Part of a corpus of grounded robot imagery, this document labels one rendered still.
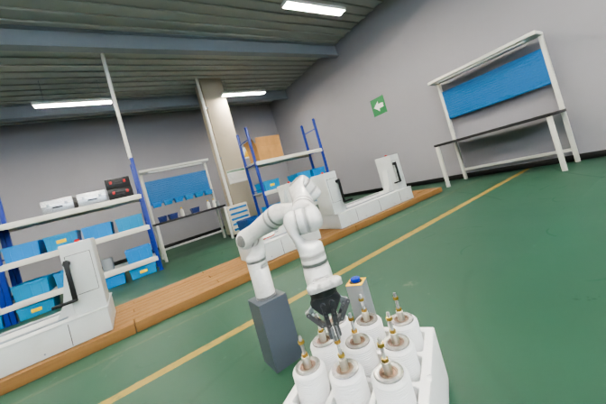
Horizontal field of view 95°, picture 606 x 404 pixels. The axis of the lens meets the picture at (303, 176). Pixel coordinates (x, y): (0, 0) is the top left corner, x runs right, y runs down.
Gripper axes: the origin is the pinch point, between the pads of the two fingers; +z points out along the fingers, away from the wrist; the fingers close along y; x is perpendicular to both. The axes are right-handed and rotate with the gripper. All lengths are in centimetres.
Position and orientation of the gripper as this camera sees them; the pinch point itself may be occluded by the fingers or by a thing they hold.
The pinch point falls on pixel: (334, 331)
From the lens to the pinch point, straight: 86.6
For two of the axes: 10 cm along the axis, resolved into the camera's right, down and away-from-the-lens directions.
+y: -9.5, 2.7, -1.7
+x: 1.6, -0.6, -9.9
